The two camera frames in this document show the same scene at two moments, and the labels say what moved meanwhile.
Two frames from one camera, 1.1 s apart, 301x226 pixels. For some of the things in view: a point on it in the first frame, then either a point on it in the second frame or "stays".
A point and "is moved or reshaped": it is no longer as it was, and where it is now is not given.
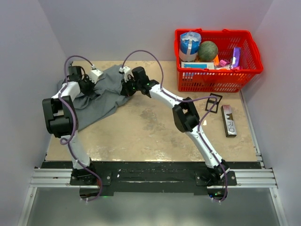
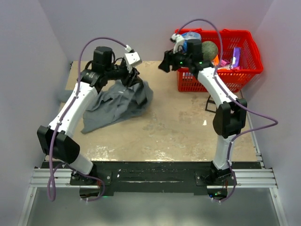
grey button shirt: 91,108 is moved or reshaped
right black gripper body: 130,86 → 182,60
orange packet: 216,60 stays
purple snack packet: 236,57 stays
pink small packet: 223,63 stays
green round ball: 208,51 stays
